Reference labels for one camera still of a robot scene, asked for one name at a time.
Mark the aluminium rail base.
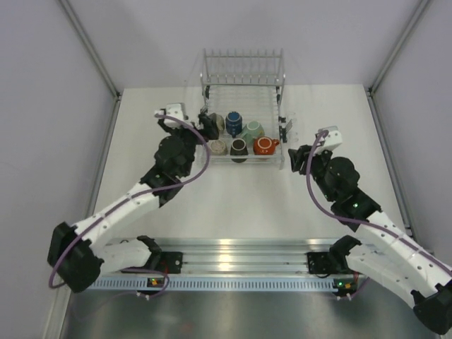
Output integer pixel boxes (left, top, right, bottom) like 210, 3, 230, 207
156, 238, 336, 278

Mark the left aluminium frame post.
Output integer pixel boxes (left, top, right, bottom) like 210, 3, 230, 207
58, 0, 123, 102

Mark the beige speckled cup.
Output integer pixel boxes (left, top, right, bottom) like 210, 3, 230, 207
209, 140, 228, 156

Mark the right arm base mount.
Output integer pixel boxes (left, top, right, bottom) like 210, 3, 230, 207
307, 252, 340, 278

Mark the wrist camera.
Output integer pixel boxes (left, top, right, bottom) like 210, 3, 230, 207
154, 102, 189, 129
314, 126, 343, 155

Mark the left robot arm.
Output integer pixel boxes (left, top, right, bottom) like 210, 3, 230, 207
47, 108, 220, 293

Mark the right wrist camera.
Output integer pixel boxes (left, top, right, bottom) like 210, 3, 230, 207
314, 126, 343, 155

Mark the dark blue mug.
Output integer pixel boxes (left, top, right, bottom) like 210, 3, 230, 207
225, 111, 243, 138

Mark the teal green cup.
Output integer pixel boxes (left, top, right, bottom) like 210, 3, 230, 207
238, 121, 265, 145

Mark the brown mug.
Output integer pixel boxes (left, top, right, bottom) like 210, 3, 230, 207
230, 138, 249, 163

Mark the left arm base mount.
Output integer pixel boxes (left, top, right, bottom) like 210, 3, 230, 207
155, 251, 184, 274

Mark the black and red mug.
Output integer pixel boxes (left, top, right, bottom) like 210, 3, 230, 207
253, 136, 280, 155

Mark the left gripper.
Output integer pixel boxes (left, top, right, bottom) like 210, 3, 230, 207
158, 114, 218, 177

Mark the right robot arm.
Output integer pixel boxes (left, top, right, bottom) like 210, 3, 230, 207
288, 145, 451, 335

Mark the right aluminium frame post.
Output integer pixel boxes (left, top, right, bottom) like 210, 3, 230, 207
367, 0, 434, 95

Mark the slotted cable duct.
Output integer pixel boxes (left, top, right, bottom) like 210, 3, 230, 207
89, 276, 338, 292

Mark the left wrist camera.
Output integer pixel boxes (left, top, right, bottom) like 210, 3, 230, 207
154, 102, 189, 129

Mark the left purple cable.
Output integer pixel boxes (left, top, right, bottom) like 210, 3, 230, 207
48, 113, 213, 301

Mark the olive grey mug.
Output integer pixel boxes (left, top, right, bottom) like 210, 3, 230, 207
210, 113, 225, 135

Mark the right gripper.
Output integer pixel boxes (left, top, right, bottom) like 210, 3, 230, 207
290, 144, 337, 203

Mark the metal wire dish rack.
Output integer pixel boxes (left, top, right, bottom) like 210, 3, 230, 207
196, 49, 294, 170

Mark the aluminium frame post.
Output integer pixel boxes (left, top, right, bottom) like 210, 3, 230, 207
58, 0, 123, 102
367, 0, 434, 95

